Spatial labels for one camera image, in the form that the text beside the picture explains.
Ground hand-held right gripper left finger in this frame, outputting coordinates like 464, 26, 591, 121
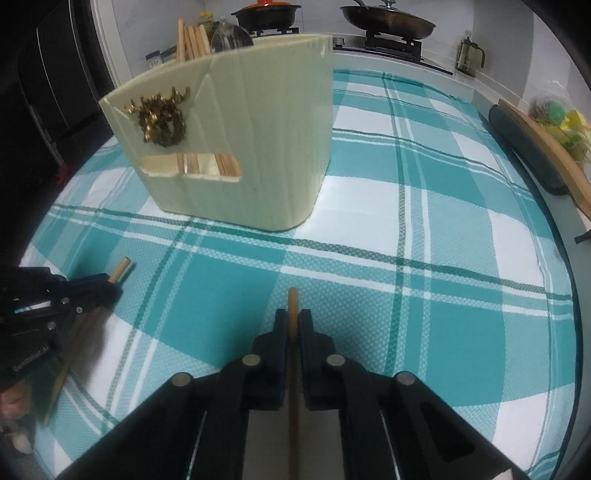
55, 308, 289, 480

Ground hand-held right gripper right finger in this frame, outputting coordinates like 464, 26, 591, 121
299, 310, 532, 480

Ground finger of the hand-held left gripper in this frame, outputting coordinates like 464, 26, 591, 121
51, 272, 112, 296
65, 284, 122, 319

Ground cream plastic utensil holder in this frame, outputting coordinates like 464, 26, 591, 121
98, 33, 334, 232

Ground steel spoon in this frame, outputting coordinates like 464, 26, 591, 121
210, 25, 254, 52

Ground person's left hand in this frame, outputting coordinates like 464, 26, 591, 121
0, 381, 35, 455

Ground teal checked cloth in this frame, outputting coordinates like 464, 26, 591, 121
28, 69, 578, 480

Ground black fridge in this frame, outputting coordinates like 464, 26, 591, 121
0, 0, 116, 185

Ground dark rolled mat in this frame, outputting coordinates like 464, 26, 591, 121
488, 105, 571, 197

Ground black gas stove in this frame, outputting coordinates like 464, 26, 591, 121
249, 25, 453, 75

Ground wooden cutting board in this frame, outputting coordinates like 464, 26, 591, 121
499, 99, 591, 213

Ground black pot with orange lid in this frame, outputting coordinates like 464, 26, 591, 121
231, 0, 302, 31

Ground dark frying pan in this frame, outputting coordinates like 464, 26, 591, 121
340, 4, 437, 40

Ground glass french press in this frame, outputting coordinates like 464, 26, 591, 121
456, 37, 485, 77

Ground bag of colourful picks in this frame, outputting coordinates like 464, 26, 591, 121
531, 88, 591, 162

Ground glass pan lid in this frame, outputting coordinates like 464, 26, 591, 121
365, 0, 416, 17

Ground white wall socket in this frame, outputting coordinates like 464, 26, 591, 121
145, 48, 176, 70

